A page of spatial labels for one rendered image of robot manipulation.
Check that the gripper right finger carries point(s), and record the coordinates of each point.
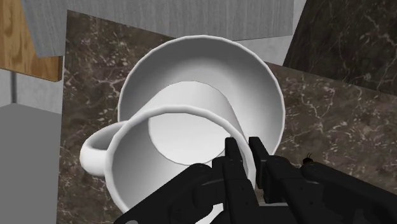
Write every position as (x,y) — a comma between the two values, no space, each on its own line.
(297,189)

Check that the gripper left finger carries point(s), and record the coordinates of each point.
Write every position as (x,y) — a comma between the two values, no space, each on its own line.
(235,189)

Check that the white mug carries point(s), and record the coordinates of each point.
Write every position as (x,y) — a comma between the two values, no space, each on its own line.
(136,161)

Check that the grey wooden cabinet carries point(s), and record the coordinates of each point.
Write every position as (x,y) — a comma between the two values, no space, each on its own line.
(155,15)

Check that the brown wooden cabinet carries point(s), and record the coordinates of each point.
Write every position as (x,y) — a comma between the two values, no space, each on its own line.
(18,46)

